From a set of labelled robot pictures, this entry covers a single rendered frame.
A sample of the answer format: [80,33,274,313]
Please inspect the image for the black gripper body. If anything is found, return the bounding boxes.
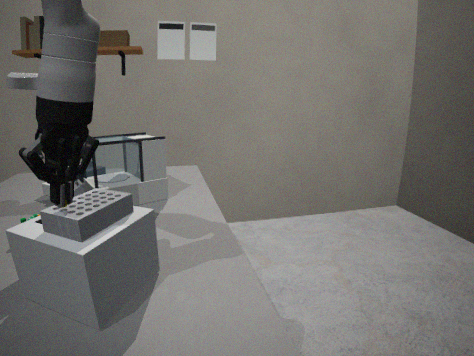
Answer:
[35,96,94,162]

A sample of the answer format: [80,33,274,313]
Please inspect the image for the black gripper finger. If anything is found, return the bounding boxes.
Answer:
[64,135,99,205]
[19,133,69,208]

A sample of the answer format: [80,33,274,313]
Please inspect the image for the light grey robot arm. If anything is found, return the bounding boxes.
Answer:
[7,0,100,102]

